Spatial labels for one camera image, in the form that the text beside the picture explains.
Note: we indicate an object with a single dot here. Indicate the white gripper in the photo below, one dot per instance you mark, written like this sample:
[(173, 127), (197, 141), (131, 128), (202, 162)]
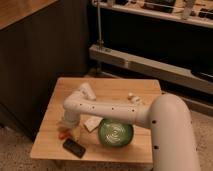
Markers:
[(74, 132)]

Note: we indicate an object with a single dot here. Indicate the red pepper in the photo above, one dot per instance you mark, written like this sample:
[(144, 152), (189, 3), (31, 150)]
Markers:
[(63, 135)]

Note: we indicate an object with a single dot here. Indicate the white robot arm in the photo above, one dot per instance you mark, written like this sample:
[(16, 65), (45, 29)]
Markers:
[(168, 117)]

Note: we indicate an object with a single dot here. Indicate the green ceramic bowl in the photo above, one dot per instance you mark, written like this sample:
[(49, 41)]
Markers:
[(115, 134)]

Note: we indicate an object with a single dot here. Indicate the beige folded napkin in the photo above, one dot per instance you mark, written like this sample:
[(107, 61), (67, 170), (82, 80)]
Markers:
[(92, 123)]

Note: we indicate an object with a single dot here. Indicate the small wooden table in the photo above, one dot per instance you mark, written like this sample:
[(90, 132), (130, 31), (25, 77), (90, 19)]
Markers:
[(47, 145)]

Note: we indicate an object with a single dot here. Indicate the black smartphone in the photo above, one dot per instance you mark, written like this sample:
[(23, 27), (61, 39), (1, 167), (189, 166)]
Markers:
[(74, 148)]

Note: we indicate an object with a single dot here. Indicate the white paper cup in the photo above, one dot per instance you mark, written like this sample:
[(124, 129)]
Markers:
[(86, 92)]

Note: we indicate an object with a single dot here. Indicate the dark wooden cabinet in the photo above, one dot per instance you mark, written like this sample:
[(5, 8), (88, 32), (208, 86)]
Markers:
[(34, 53)]

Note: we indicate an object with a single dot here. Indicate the metal shelf rack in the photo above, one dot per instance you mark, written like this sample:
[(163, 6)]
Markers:
[(175, 37)]

